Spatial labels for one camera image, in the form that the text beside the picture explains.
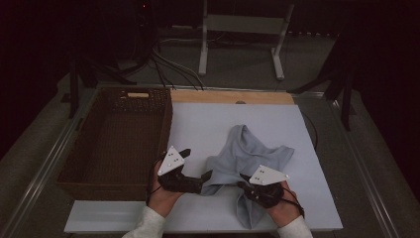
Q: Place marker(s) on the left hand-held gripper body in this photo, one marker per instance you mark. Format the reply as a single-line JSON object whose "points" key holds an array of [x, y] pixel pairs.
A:
{"points": [[170, 162]]}

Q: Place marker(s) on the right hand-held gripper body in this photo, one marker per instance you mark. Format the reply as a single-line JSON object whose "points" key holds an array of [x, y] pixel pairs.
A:
{"points": [[267, 175]]}

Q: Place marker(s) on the light blue tank top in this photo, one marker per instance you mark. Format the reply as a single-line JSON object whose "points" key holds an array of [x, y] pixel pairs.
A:
{"points": [[241, 152]]}

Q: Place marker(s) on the brown wicker basket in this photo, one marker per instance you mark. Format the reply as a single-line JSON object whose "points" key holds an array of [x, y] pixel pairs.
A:
{"points": [[115, 148]]}

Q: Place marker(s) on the person's left hand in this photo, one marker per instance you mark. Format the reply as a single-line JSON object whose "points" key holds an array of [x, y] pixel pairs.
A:
{"points": [[161, 200]]}

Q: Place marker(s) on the person's right hand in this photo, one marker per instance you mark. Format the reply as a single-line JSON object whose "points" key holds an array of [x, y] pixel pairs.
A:
{"points": [[284, 211]]}

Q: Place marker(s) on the white table mat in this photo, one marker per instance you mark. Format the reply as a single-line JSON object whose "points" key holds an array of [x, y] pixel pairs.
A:
{"points": [[204, 125]]}

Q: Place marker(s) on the light wooden board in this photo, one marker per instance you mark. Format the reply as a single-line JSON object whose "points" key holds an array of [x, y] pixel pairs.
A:
{"points": [[211, 96]]}

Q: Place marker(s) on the black metal stand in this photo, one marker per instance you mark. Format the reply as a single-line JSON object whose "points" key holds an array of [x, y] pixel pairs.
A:
{"points": [[346, 99], [74, 92]]}

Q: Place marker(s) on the white power strip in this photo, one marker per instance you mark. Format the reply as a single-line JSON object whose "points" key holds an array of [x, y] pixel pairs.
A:
{"points": [[185, 27]]}

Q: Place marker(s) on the dark equipment with red light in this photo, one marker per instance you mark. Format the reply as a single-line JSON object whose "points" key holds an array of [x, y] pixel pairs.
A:
{"points": [[144, 26]]}

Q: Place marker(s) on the white metal stand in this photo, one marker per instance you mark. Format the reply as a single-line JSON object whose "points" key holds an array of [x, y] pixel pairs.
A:
{"points": [[244, 23]]}

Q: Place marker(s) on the metal table frame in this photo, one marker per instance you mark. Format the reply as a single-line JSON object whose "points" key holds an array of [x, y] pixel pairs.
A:
{"points": [[43, 172]]}

